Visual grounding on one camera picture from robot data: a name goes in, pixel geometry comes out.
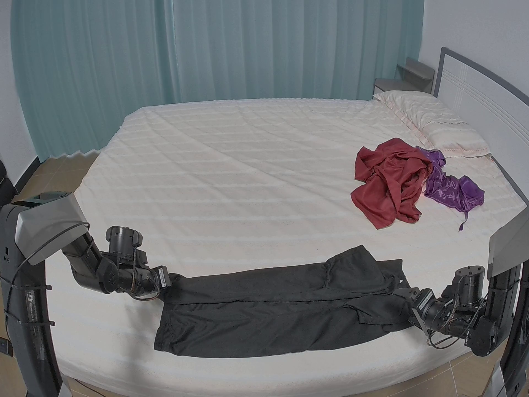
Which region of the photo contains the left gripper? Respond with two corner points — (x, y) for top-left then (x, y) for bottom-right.
(142, 265), (171, 301)

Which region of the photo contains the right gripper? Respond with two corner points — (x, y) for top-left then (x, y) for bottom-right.
(395, 287), (439, 326)

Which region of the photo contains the black T-shirt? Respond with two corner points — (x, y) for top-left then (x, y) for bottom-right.
(154, 244), (418, 356)

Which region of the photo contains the dark red garment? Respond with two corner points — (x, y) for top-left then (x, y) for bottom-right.
(350, 138), (434, 230)

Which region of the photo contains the purple garment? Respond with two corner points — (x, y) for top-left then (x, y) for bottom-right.
(422, 149), (485, 231)

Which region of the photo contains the bed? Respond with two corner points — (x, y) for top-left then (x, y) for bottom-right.
(41, 47), (529, 388)

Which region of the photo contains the dark grey low cabinet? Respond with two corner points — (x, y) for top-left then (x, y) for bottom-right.
(0, 162), (18, 206)

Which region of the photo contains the cream pillow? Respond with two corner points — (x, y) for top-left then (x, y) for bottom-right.
(372, 90), (492, 157)

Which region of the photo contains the grey bedside table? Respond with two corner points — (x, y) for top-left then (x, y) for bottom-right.
(374, 56), (435, 95)

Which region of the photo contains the blue-green curtain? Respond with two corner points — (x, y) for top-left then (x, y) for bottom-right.
(12, 0), (426, 162)

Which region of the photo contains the black cable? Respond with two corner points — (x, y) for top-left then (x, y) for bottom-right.
(426, 327), (455, 349)

